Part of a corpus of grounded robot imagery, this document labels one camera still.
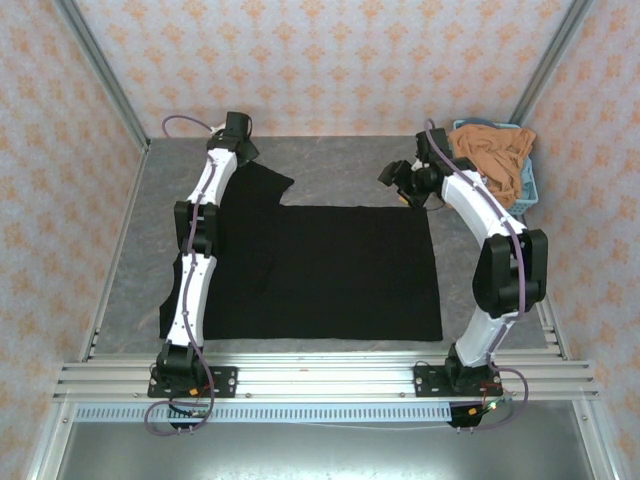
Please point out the tan orange t-shirt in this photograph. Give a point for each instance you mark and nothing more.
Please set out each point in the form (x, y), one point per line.
(492, 150)

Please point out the black floral print t-shirt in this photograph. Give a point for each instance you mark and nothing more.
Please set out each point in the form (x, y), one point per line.
(325, 270)

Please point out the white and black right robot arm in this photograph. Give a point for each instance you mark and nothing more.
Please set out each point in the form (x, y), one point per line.
(510, 280)

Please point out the blue plastic basket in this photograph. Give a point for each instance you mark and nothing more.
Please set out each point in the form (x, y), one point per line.
(531, 192)

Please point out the shiny metal sheet panel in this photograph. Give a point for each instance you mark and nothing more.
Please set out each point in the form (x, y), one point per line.
(325, 452)

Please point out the aluminium corner post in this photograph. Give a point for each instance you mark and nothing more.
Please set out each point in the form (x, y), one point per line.
(550, 60)
(105, 75)

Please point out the aluminium table side rail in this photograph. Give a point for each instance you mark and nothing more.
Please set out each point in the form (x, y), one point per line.
(552, 325)
(112, 260)

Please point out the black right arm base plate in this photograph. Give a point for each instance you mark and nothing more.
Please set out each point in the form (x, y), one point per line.
(427, 382)

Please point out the aluminium mounting rail beam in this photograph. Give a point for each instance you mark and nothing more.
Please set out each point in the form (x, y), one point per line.
(325, 377)

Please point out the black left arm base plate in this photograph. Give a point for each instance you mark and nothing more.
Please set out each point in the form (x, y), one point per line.
(225, 382)

